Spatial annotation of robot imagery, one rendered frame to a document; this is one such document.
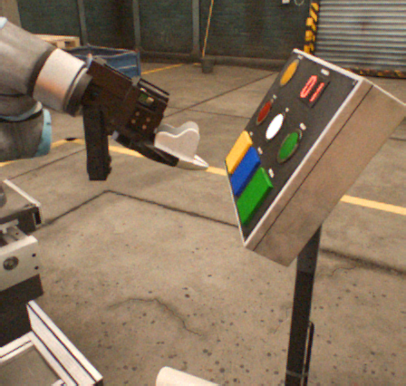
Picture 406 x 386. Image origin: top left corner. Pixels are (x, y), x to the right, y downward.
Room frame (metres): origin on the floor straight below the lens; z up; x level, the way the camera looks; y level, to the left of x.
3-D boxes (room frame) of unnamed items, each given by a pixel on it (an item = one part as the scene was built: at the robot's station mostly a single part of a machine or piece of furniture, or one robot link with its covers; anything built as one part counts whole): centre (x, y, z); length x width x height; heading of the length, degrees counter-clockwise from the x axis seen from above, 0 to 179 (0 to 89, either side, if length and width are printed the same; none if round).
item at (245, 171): (0.66, -0.07, 1.01); 0.07 x 0.05 x 0.07; 3
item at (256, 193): (0.56, -0.07, 1.01); 0.07 x 0.05 x 0.07; 3
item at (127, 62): (5.53, 1.59, 0.36); 1.20 x 0.80 x 0.72; 49
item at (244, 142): (0.76, -0.06, 1.01); 0.07 x 0.05 x 0.07; 3
